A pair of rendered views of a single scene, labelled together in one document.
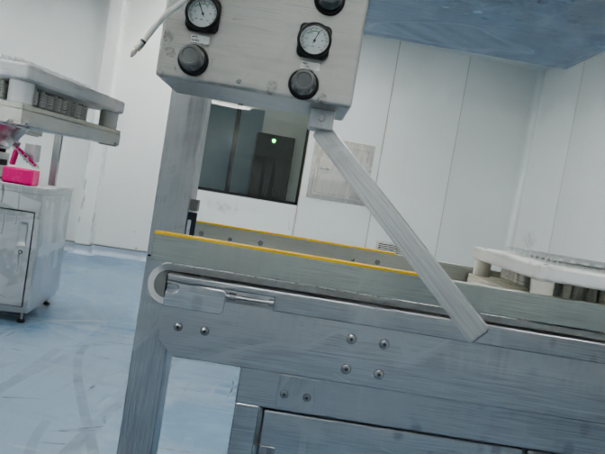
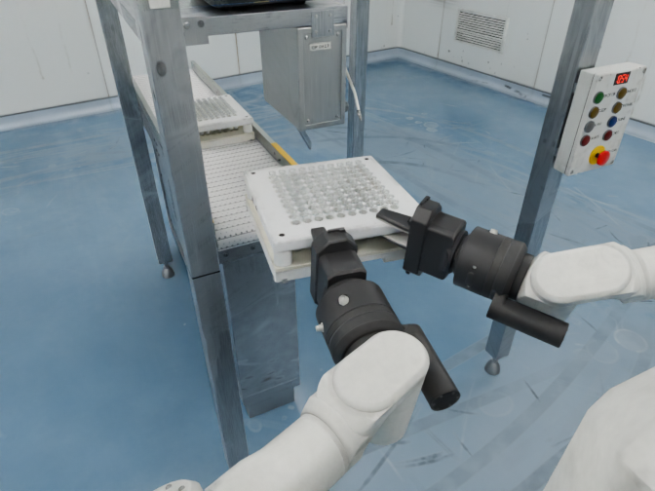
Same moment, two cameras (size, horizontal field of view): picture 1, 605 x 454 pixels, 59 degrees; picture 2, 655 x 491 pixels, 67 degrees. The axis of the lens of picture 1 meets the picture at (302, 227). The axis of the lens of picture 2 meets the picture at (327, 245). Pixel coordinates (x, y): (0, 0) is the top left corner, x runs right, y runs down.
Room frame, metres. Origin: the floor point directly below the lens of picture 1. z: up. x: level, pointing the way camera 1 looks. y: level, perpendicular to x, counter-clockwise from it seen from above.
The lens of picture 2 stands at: (1.05, 1.10, 1.43)
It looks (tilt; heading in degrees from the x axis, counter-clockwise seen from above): 35 degrees down; 246
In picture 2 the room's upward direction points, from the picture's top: straight up
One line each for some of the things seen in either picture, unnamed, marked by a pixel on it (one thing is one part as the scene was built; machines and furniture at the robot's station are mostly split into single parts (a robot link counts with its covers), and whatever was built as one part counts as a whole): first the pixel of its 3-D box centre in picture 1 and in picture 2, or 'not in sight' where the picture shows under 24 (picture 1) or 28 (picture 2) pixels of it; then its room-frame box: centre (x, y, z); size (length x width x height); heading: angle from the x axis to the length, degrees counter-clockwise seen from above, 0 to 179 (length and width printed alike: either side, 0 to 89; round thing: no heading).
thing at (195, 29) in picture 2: not in sight; (194, 32); (0.89, 0.21, 1.25); 0.05 x 0.03 x 0.04; 1
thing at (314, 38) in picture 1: (314, 40); not in sight; (0.59, 0.02, 1.11); 0.04 x 0.01 x 0.04; 91
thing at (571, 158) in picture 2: not in sight; (597, 119); (-0.08, 0.26, 0.97); 0.17 x 0.06 x 0.26; 1
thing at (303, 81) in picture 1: (304, 77); not in sight; (0.59, 0.02, 1.06); 0.03 x 0.03 x 0.04; 1
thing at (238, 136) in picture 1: (243, 142); not in sight; (5.89, 0.78, 1.43); 1.38 x 0.01 x 1.16; 99
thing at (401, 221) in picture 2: not in sight; (397, 217); (0.70, 0.57, 1.05); 0.06 x 0.03 x 0.02; 123
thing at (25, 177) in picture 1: (21, 176); not in sight; (2.97, 1.58, 0.80); 0.16 x 0.12 x 0.09; 99
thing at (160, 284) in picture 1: (188, 269); not in sight; (0.77, 0.15, 0.81); 0.27 x 0.03 x 0.03; 1
